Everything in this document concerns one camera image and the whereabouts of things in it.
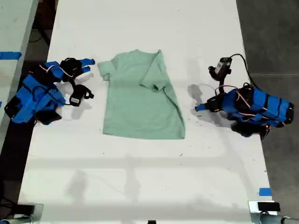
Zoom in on pale green T-shirt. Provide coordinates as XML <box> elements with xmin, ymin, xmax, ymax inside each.
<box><xmin>97</xmin><ymin>49</ymin><xmax>186</xmax><ymax>140</ymax></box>

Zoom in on black camera box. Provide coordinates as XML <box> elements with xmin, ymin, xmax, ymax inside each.
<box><xmin>208</xmin><ymin>56</ymin><xmax>233</xmax><ymax>80</ymax></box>
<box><xmin>69</xmin><ymin>84</ymin><xmax>95</xmax><ymax>107</ymax></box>

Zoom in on black camera cable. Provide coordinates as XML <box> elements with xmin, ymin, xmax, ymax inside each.
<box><xmin>230</xmin><ymin>53</ymin><xmax>256</xmax><ymax>89</ymax></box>

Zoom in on pale side table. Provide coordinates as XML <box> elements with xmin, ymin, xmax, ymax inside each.
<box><xmin>0</xmin><ymin>0</ymin><xmax>39</xmax><ymax>147</ymax></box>

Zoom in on grey metal tube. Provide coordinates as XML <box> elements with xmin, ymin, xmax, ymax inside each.
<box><xmin>251</xmin><ymin>212</ymin><xmax>299</xmax><ymax>224</ymax></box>

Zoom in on small black box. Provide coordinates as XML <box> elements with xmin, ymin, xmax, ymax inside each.
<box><xmin>257</xmin><ymin>202</ymin><xmax>280</xmax><ymax>212</ymax></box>
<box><xmin>16</xmin><ymin>204</ymin><xmax>36</xmax><ymax>214</ymax></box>

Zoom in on long blue tape strip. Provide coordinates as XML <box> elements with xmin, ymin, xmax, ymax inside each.
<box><xmin>0</xmin><ymin>51</ymin><xmax>22</xmax><ymax>60</ymax></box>

